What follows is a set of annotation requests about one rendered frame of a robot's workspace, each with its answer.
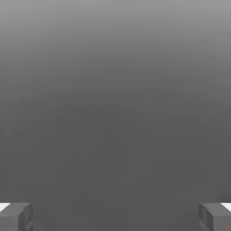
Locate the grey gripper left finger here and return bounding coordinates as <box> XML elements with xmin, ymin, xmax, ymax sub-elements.
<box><xmin>0</xmin><ymin>202</ymin><xmax>34</xmax><ymax>231</ymax></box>

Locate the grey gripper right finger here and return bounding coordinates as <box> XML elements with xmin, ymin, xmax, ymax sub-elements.
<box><xmin>197</xmin><ymin>202</ymin><xmax>231</xmax><ymax>231</ymax></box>

